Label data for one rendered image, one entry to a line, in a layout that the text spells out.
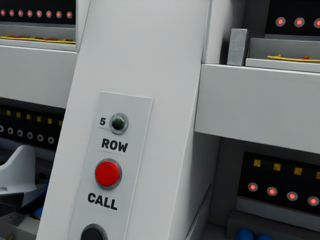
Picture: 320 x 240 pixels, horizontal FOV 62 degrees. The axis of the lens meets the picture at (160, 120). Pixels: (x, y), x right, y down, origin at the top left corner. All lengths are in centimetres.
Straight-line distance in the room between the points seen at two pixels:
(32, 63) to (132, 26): 9
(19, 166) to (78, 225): 11
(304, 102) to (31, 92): 20
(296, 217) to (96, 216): 22
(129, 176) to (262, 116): 9
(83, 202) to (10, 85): 13
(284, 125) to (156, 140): 8
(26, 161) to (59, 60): 11
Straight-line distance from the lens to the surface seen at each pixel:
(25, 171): 30
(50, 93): 23
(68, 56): 22
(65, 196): 20
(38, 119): 44
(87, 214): 19
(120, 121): 18
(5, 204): 27
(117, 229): 18
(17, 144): 48
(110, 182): 18
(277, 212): 34
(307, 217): 34
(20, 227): 30
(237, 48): 22
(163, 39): 19
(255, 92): 17
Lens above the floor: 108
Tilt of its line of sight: 5 degrees up
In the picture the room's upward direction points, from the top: 11 degrees clockwise
